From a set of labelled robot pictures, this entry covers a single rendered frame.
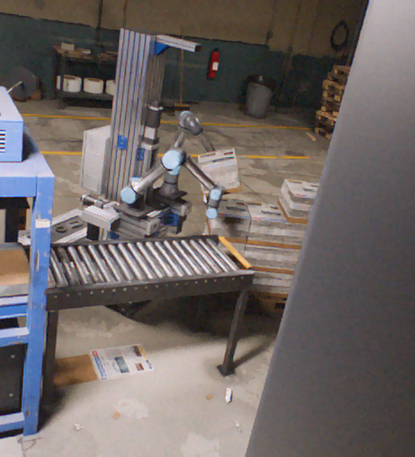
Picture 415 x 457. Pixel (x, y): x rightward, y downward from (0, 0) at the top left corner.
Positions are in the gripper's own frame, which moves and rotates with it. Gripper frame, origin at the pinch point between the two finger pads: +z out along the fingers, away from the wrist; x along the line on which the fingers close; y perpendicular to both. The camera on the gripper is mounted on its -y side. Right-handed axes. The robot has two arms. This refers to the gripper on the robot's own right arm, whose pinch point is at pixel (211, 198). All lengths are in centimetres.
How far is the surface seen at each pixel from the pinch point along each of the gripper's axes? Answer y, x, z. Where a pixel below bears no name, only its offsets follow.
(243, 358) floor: -105, -2, -56
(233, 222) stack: -25.8, -11.5, 6.5
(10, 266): 25, 112, -108
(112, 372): -72, 81, -92
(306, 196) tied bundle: -19, -70, 14
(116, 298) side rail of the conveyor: -5, 58, -112
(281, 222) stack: -35, -48, 11
